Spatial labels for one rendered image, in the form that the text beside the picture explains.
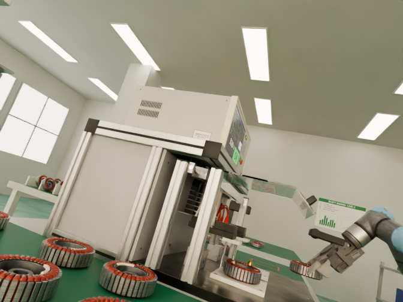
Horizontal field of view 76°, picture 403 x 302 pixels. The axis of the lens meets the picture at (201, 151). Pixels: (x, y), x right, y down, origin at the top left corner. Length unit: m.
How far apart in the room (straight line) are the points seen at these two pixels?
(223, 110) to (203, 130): 0.09
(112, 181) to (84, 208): 0.11
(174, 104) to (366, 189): 5.84
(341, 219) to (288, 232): 1.12
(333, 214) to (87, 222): 5.78
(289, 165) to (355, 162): 1.35
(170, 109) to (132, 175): 0.29
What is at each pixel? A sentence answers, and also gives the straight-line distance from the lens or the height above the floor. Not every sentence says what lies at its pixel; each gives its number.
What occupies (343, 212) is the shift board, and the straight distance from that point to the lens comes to 6.32.
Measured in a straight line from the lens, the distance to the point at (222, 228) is 0.82.
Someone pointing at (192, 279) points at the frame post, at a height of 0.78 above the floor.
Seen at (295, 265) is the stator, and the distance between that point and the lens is 1.05.
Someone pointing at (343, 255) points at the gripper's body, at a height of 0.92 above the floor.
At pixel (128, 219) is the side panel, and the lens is 0.74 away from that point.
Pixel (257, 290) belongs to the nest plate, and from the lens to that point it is 0.78.
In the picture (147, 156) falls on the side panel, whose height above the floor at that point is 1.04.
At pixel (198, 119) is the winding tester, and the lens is 0.87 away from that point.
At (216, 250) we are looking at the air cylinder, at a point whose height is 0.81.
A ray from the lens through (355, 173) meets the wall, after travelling 6.51.
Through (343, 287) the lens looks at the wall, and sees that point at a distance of 6.35.
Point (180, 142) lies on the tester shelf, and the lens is 0.70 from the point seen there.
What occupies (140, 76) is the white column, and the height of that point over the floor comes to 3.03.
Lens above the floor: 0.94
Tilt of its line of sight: 12 degrees up
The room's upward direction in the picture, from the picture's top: 16 degrees clockwise
